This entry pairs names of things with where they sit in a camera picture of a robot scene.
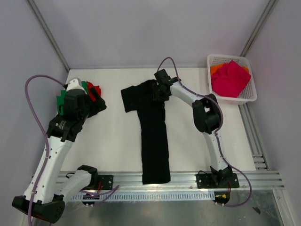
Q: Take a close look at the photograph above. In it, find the aluminium front rail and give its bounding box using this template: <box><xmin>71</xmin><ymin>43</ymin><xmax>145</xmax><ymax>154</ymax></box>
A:
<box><xmin>27</xmin><ymin>171</ymin><xmax>285</xmax><ymax>193</ymax></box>

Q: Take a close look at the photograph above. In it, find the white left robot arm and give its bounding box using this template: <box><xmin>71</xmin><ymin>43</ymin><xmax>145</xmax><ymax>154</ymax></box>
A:
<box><xmin>12</xmin><ymin>78</ymin><xmax>107</xmax><ymax>226</ymax></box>

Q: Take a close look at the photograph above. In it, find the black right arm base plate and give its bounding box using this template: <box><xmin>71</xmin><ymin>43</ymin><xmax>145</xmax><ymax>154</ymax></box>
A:
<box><xmin>196</xmin><ymin>171</ymin><xmax>240</xmax><ymax>189</ymax></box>

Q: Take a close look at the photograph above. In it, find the right rear frame post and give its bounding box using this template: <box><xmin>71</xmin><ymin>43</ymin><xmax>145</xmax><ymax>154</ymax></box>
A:
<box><xmin>240</xmin><ymin>0</ymin><xmax>279</xmax><ymax>57</ymax></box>

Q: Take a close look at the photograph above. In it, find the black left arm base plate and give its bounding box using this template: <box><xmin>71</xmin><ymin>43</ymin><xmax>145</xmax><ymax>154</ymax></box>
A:
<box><xmin>91</xmin><ymin>175</ymin><xmax>114</xmax><ymax>191</ymax></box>

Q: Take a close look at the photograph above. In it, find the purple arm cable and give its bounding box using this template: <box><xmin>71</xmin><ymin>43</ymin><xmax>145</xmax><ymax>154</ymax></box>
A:
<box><xmin>24</xmin><ymin>74</ymin><xmax>120</xmax><ymax>226</ymax></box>
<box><xmin>157</xmin><ymin>56</ymin><xmax>253</xmax><ymax>207</ymax></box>

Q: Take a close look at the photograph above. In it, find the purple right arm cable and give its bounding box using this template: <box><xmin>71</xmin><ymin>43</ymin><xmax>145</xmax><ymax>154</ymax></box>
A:
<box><xmin>157</xmin><ymin>56</ymin><xmax>253</xmax><ymax>207</ymax></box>

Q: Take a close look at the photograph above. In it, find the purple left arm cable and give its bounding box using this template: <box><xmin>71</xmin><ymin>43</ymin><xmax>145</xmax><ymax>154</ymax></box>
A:
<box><xmin>24</xmin><ymin>74</ymin><xmax>120</xmax><ymax>226</ymax></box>

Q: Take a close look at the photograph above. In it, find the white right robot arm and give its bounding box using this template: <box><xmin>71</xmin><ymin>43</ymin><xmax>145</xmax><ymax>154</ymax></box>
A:
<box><xmin>153</xmin><ymin>69</ymin><xmax>233</xmax><ymax>187</ymax></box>

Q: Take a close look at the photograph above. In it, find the orange t shirt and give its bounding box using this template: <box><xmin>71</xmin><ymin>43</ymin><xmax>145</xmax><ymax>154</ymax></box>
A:
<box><xmin>210</xmin><ymin>62</ymin><xmax>249</xmax><ymax>75</ymax></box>

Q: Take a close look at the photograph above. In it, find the red t shirt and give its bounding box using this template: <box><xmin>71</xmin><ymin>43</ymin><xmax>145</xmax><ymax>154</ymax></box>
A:
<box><xmin>87</xmin><ymin>81</ymin><xmax>102</xmax><ymax>102</ymax></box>

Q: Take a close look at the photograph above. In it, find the pink t shirt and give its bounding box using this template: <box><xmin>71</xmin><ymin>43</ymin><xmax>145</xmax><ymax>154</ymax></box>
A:
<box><xmin>210</xmin><ymin>60</ymin><xmax>251</xmax><ymax>98</ymax></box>

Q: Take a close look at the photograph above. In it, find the black t shirt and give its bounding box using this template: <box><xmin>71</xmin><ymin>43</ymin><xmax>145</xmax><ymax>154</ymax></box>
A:
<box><xmin>121</xmin><ymin>80</ymin><xmax>171</xmax><ymax>185</ymax></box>

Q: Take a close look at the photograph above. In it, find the green t shirt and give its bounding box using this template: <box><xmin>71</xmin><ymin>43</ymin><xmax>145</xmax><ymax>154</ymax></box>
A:
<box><xmin>56</xmin><ymin>81</ymin><xmax>88</xmax><ymax>116</ymax></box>

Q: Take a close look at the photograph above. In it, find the left rear frame post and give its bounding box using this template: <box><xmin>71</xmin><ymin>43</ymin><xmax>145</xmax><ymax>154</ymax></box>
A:
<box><xmin>25</xmin><ymin>0</ymin><xmax>70</xmax><ymax>72</ymax></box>

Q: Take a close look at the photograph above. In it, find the frame post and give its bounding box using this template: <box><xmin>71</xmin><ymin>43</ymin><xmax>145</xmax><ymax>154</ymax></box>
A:
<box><xmin>240</xmin><ymin>0</ymin><xmax>279</xmax><ymax>57</ymax></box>
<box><xmin>25</xmin><ymin>0</ymin><xmax>70</xmax><ymax>72</ymax></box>

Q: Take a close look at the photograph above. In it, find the grey slotted cable duct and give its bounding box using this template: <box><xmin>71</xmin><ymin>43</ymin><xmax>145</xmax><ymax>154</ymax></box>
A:
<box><xmin>71</xmin><ymin>190</ymin><xmax>215</xmax><ymax>202</ymax></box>

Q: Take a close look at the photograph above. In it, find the white plastic basket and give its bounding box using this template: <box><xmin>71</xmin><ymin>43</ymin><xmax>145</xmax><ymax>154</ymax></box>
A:
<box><xmin>207</xmin><ymin>54</ymin><xmax>257</xmax><ymax>105</ymax></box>

